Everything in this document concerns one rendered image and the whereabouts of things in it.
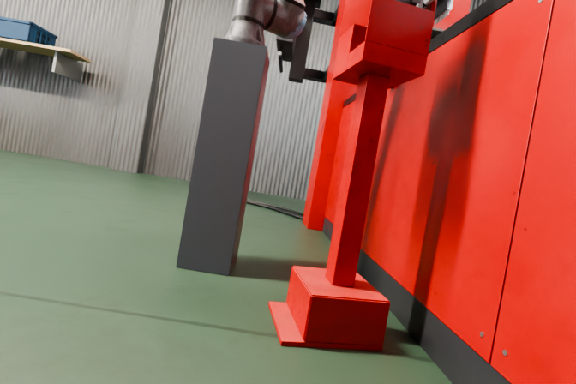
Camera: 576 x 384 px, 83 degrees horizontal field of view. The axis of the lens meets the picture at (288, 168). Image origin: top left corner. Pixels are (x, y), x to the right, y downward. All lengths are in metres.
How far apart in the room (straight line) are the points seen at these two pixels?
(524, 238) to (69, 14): 4.94
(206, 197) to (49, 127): 3.91
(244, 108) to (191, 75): 3.19
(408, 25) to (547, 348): 0.66
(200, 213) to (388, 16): 0.79
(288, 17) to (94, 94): 3.63
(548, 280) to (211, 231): 0.88
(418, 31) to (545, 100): 0.31
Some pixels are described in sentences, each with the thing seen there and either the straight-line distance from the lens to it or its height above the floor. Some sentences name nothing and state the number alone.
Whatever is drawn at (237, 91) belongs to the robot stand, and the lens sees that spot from 1.12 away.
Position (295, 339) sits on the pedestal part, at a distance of 0.84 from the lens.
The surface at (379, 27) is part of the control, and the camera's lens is 0.83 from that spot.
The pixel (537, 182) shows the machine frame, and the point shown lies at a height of 0.44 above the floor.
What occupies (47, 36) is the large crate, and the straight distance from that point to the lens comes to 4.75.
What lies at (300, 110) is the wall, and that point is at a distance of 4.04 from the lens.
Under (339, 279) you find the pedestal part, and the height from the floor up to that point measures 0.14.
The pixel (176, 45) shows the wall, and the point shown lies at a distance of 4.42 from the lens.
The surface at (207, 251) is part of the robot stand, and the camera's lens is 1.15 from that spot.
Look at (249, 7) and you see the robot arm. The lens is 1.24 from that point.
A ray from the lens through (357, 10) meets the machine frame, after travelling 2.43.
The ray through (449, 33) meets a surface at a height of 0.85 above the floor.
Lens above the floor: 0.40
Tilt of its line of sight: 1 degrees down
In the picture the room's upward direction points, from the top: 10 degrees clockwise
